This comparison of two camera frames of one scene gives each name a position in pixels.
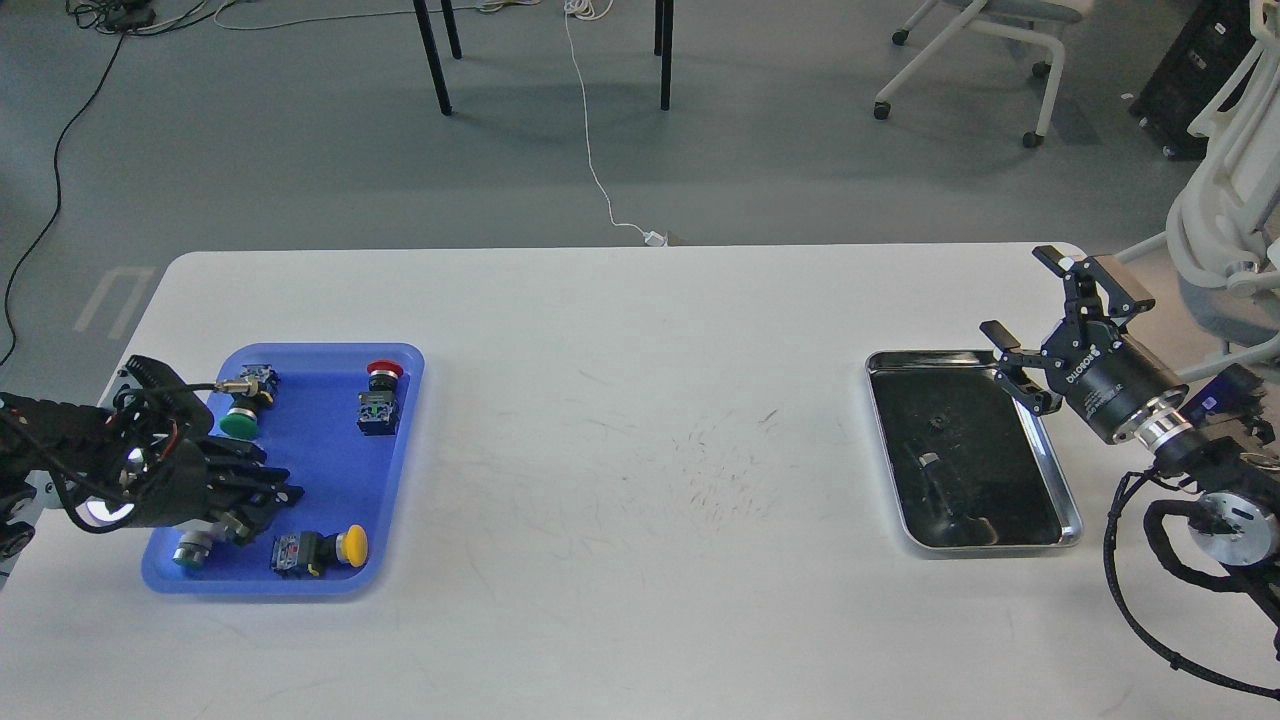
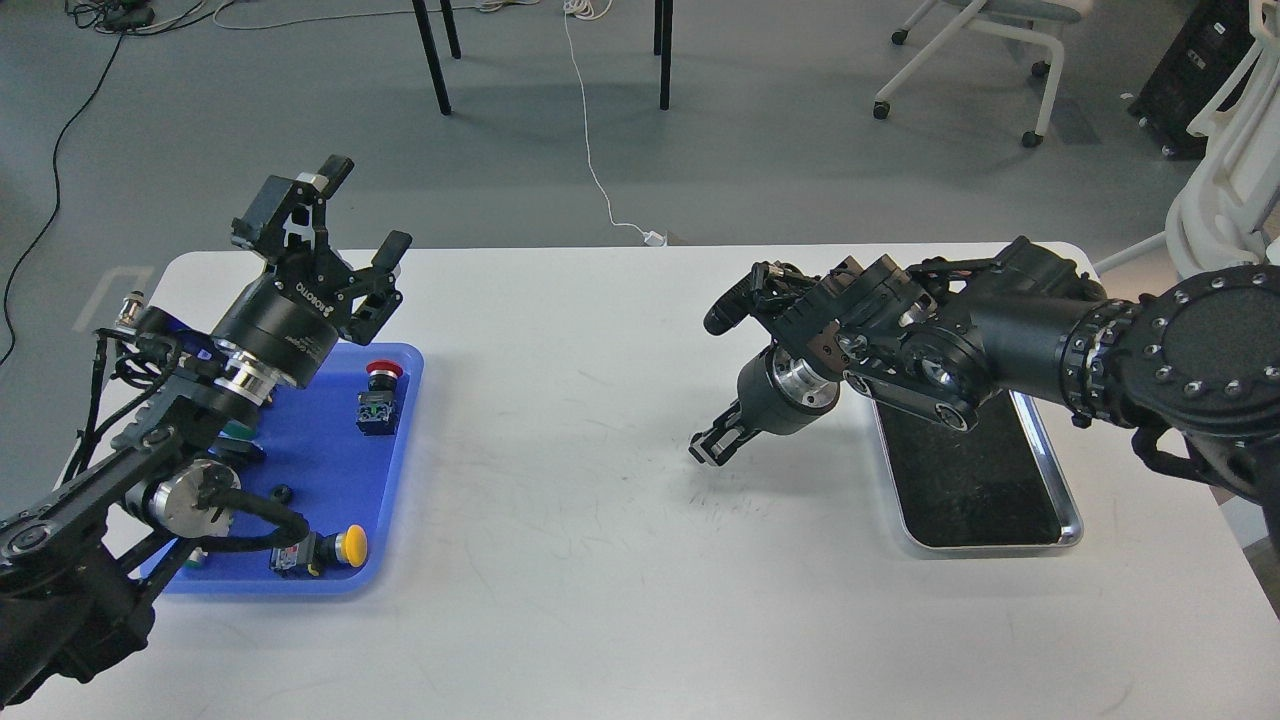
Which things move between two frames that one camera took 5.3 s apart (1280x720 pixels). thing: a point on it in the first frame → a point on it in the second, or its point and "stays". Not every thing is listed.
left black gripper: [191, 478] → [289, 317]
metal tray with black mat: [969, 465] stays
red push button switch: [377, 412] stays
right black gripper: [1109, 381] → [779, 394]
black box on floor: [1213, 41] stays
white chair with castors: [1036, 20] stays
